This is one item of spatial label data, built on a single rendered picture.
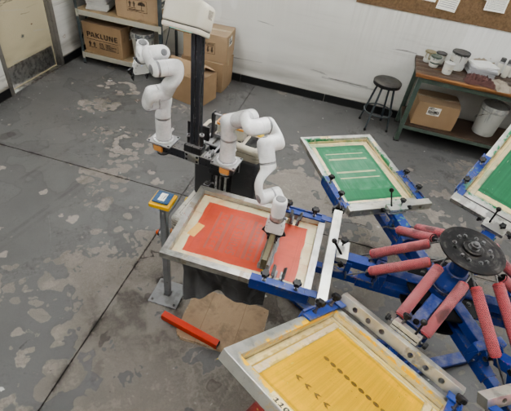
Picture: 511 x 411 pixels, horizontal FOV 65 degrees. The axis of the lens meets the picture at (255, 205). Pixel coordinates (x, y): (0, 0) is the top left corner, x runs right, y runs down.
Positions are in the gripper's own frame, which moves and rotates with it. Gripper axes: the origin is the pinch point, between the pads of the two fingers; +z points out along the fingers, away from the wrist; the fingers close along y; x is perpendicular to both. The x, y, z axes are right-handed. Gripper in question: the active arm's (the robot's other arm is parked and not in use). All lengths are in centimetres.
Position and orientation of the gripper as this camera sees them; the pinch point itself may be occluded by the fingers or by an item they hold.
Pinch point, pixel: (272, 238)
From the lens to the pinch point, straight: 220.3
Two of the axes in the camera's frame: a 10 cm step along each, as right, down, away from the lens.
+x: -2.7, 6.3, -7.3
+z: -1.2, 7.3, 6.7
